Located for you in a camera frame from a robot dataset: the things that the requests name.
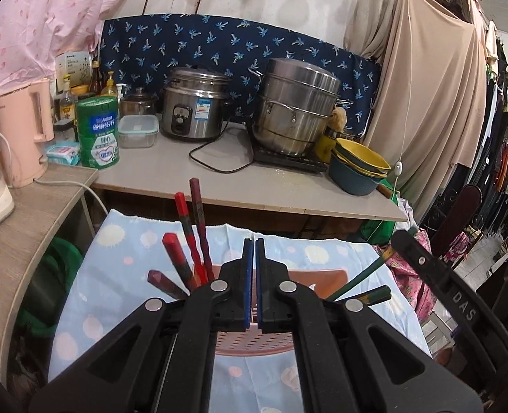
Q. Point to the steel steamer pot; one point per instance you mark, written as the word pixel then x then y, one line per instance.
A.
pixel 297 107

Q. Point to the blue-grey bowl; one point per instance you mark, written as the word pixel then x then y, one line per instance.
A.
pixel 352 180

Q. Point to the dark red patterned chopstick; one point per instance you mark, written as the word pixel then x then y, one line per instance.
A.
pixel 199 215

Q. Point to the green cloth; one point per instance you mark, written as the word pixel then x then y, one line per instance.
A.
pixel 51 288

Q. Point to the pink perforated utensil basket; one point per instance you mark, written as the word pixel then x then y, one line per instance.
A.
pixel 318 280

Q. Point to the clear food container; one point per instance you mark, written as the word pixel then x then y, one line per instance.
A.
pixel 137 131

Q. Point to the small steel pot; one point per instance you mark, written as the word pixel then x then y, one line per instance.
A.
pixel 138 104

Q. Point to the wooden side shelf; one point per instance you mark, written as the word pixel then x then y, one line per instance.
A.
pixel 26 223

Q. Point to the green bag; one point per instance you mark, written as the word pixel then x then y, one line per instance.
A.
pixel 383 223

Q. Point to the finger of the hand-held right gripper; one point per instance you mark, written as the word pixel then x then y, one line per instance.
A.
pixel 456 299

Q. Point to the grey counter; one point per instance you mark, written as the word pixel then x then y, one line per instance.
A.
pixel 219 189

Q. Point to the pink spotted sheet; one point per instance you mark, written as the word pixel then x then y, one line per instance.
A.
pixel 43 21

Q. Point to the black induction cooker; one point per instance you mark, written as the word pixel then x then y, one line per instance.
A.
pixel 288 161

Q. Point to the dark wooden chair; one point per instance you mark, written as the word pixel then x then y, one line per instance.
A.
pixel 460 215

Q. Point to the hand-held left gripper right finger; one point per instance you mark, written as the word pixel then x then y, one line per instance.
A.
pixel 260 284

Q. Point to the steel rice cooker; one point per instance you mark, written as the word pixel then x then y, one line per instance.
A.
pixel 193 103

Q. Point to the yellow bowl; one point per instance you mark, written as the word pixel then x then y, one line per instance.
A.
pixel 363 155

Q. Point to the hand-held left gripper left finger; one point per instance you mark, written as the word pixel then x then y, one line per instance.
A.
pixel 248 284

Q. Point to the blue dotted blanket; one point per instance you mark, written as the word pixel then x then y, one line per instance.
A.
pixel 120 266

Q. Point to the tan loofah sponge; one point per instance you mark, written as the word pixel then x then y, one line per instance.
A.
pixel 339 118

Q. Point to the pink electric kettle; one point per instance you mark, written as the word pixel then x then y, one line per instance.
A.
pixel 21 137

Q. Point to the yellow soap dispenser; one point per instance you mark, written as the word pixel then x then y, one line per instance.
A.
pixel 110 88

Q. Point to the oil bottle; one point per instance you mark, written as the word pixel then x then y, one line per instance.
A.
pixel 67 103

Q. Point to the blue tissue pack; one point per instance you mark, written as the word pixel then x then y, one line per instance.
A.
pixel 62 153

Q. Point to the white carton box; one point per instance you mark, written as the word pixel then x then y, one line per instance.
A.
pixel 75 66

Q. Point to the beige curtain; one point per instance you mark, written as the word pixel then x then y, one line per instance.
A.
pixel 426 116

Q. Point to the navy patterned cloth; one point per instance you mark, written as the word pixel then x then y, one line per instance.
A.
pixel 236 38

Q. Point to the pink floral cloth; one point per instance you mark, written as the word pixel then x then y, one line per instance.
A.
pixel 404 279

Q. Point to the dark maroon chopstick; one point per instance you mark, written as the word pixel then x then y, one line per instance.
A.
pixel 161 282

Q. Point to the dark sauce bottle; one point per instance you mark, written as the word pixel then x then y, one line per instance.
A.
pixel 96 79

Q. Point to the green tin can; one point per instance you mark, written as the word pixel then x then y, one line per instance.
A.
pixel 99 137

